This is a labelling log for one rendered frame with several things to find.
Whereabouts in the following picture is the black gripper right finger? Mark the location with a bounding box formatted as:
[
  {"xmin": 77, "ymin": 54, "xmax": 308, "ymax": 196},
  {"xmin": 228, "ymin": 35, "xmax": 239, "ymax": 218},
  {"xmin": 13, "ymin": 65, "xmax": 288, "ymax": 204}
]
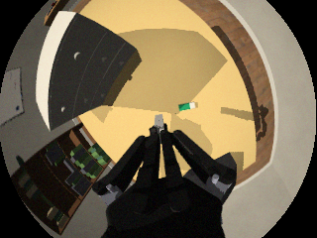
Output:
[{"xmin": 158, "ymin": 114, "xmax": 237, "ymax": 213}]

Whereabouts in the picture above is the grey chest of drawers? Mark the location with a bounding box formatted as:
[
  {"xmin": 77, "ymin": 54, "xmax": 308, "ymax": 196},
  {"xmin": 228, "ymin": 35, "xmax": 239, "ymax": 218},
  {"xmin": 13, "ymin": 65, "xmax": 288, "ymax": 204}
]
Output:
[{"xmin": 36, "ymin": 11, "xmax": 136, "ymax": 131}]

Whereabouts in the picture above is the grey drawer front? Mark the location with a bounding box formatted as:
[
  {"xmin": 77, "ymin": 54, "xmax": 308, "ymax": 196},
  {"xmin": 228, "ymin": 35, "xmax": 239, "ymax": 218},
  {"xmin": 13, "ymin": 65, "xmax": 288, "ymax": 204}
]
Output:
[
  {"xmin": 50, "ymin": 82, "xmax": 78, "ymax": 128},
  {"xmin": 72, "ymin": 80, "xmax": 100, "ymax": 118},
  {"xmin": 52, "ymin": 18, "xmax": 105, "ymax": 85},
  {"xmin": 89, "ymin": 79, "xmax": 115, "ymax": 110},
  {"xmin": 81, "ymin": 32, "xmax": 124, "ymax": 80},
  {"xmin": 103, "ymin": 43, "xmax": 135, "ymax": 78}
]

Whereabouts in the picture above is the green and white eraser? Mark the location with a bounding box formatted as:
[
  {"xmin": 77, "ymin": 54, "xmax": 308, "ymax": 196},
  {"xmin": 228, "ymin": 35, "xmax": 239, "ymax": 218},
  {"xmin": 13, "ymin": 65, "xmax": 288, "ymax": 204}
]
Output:
[{"xmin": 178, "ymin": 102, "xmax": 195, "ymax": 111}]

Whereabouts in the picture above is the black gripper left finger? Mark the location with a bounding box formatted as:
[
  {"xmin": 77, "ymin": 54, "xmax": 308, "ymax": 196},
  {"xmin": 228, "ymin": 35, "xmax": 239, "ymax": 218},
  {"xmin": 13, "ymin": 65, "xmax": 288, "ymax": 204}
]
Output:
[{"xmin": 92, "ymin": 115, "xmax": 161, "ymax": 215}]

